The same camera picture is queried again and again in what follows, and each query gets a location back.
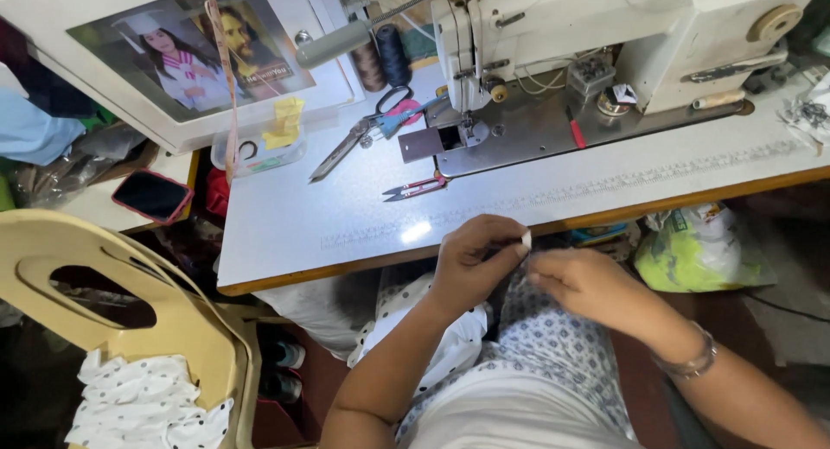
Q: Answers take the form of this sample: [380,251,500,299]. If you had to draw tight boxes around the person's left hand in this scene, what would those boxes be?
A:
[431,214,533,306]

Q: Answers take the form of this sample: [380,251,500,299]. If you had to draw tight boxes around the person's right hand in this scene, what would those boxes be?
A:
[526,247,639,333]

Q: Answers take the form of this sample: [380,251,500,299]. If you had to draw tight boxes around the blue patterned white fabric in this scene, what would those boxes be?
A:
[396,255,639,445]

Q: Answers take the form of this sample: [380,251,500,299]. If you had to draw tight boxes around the white polka dot cloth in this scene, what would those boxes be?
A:
[347,271,488,398]

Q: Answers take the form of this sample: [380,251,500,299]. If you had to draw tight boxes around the red seam ripper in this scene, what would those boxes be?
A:
[566,105,587,150]

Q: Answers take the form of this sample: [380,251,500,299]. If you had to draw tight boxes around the pink thread snips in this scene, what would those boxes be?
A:
[382,175,448,203]

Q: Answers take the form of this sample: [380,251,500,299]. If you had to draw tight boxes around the green and white plastic bag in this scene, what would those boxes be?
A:
[634,203,778,294]

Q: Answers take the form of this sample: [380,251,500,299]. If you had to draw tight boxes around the small round tin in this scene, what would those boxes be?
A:
[597,84,639,117]

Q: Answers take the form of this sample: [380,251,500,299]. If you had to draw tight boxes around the white industrial sewing machine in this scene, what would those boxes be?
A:
[397,0,824,179]

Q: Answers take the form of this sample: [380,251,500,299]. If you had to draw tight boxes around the large silver tailor scissors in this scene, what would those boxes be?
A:
[309,86,415,183]

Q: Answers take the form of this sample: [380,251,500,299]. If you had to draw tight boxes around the navy thread spool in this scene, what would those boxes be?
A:
[375,24,412,89]

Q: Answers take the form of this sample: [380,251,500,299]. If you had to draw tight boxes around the brown thread spool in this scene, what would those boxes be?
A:
[351,42,388,94]

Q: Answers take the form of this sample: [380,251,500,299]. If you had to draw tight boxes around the yellow sticky notes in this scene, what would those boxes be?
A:
[262,97,306,151]

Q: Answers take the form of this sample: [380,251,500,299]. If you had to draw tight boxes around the clear plastic container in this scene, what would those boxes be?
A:
[210,126,308,179]

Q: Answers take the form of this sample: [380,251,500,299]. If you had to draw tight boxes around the measuring tape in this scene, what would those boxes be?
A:
[203,0,239,185]

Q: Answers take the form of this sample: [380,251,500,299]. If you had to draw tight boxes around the phone in pink case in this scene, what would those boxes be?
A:
[111,169,195,226]

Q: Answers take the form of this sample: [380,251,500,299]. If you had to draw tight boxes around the framed photo picture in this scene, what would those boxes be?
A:
[0,0,358,155]

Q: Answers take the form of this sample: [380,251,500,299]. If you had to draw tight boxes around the white polka dot fabric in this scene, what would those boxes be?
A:
[65,349,234,449]

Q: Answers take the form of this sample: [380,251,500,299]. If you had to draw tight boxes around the beige plastic chair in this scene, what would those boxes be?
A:
[0,208,262,449]

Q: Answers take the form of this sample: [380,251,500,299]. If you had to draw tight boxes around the pile of clothes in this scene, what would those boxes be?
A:
[0,18,150,210]

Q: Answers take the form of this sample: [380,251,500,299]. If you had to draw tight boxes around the silver wrist bracelet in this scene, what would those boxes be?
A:
[651,321,719,380]

